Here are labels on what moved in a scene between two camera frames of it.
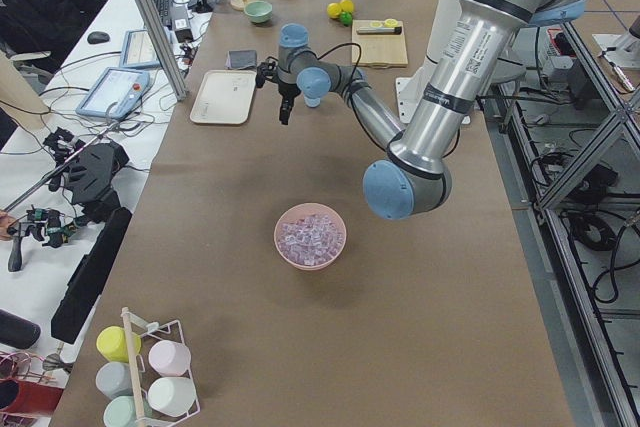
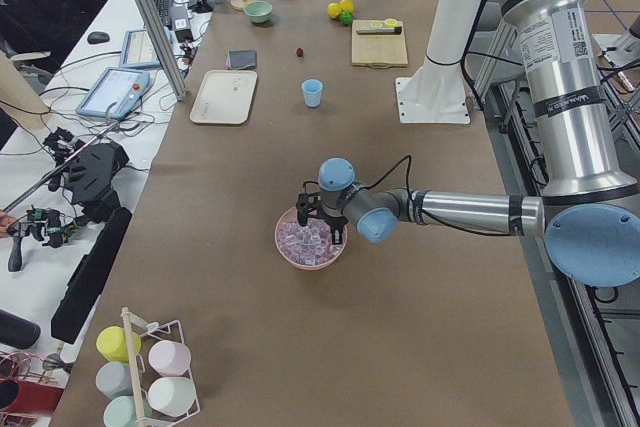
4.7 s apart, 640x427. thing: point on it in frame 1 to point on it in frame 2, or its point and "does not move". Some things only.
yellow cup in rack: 112,343 does not move
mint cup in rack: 120,411 does not move
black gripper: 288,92 to 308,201
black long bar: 74,303 does not move
